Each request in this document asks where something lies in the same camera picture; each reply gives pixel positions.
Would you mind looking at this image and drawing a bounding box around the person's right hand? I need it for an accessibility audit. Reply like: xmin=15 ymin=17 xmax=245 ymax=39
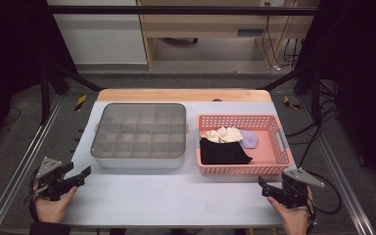
xmin=267 ymin=188 xmax=313 ymax=235

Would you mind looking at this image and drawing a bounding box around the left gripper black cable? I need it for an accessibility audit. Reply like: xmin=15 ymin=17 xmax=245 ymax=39
xmin=28 ymin=167 xmax=42 ymax=223

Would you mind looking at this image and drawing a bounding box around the dark curtain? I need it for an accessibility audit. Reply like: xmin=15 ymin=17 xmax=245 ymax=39
xmin=0 ymin=0 xmax=79 ymax=158
xmin=295 ymin=0 xmax=376 ymax=200

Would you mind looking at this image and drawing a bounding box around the white divided storage box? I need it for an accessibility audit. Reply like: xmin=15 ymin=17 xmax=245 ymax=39
xmin=90 ymin=103 xmax=189 ymax=169

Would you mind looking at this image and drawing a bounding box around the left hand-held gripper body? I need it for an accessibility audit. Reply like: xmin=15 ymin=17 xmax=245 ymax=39
xmin=23 ymin=156 xmax=79 ymax=202

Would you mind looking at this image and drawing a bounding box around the long black floor cable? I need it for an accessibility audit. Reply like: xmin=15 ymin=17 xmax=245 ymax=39
xmin=285 ymin=81 xmax=341 ymax=169

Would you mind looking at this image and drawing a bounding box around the thin black hanging cable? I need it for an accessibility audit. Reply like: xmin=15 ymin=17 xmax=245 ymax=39
xmin=261 ymin=14 xmax=272 ymax=65

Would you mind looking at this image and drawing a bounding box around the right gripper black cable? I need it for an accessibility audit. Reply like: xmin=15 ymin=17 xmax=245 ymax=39
xmin=305 ymin=195 xmax=318 ymax=235

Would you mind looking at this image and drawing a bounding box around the black looped floor cable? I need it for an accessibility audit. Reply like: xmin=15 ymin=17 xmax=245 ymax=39
xmin=306 ymin=169 xmax=343 ymax=215

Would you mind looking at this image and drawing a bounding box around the translucent grey box lid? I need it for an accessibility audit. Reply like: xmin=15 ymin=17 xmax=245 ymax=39
xmin=90 ymin=102 xmax=188 ymax=160

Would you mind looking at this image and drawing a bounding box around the wooden desk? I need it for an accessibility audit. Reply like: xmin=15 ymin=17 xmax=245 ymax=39
xmin=136 ymin=0 xmax=321 ymax=71

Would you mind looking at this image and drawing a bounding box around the purple sock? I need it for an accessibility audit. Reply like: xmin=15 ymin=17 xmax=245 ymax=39
xmin=239 ymin=129 xmax=259 ymax=150

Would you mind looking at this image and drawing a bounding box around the black cable bundle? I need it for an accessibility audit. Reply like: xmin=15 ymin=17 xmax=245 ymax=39
xmin=283 ymin=38 xmax=301 ymax=64

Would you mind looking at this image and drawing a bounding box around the white wall socket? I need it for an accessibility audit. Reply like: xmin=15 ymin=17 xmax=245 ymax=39
xmin=259 ymin=0 xmax=286 ymax=8

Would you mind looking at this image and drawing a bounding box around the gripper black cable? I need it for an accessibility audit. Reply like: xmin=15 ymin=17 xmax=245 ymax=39
xmin=305 ymin=195 xmax=318 ymax=235
xmin=28 ymin=167 xmax=42 ymax=223

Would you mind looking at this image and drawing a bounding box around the yellow cable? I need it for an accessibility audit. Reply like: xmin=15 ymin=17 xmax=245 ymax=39
xmin=266 ymin=0 xmax=296 ymax=69

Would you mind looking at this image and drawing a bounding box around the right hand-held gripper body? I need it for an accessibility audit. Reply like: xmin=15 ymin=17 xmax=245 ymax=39
xmin=274 ymin=167 xmax=326 ymax=210

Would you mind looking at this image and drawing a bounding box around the person's left hand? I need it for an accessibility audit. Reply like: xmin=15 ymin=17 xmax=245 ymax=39
xmin=33 ymin=185 xmax=78 ymax=225

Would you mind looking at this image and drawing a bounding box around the black sock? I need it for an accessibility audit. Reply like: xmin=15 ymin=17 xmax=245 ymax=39
xmin=221 ymin=143 xmax=254 ymax=165
xmin=199 ymin=136 xmax=254 ymax=165

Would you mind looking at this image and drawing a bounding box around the thin black floor cable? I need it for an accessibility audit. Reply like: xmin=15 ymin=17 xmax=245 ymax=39
xmin=2 ymin=107 xmax=23 ymax=127

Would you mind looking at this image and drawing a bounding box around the black metal crossbar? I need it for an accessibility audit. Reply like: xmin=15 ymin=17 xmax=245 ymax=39
xmin=47 ymin=5 xmax=321 ymax=17

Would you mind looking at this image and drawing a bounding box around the white cabinet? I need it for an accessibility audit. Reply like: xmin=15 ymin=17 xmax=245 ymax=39
xmin=46 ymin=0 xmax=149 ymax=66

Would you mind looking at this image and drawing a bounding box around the aluminium rail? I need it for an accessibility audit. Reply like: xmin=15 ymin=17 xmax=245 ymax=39
xmin=0 ymin=94 xmax=66 ymax=235
xmin=298 ymin=96 xmax=376 ymax=235

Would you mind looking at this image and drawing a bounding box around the black metal stand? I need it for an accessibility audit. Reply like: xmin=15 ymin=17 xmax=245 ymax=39
xmin=257 ymin=61 xmax=323 ymax=127
xmin=39 ymin=61 xmax=105 ymax=125

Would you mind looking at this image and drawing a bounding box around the yellow black tape strip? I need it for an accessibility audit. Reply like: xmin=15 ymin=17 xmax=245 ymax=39
xmin=73 ymin=94 xmax=88 ymax=113
xmin=283 ymin=95 xmax=303 ymax=111

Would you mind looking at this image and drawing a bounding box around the pink perforated basket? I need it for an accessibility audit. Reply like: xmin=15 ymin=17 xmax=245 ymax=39
xmin=195 ymin=113 xmax=295 ymax=177

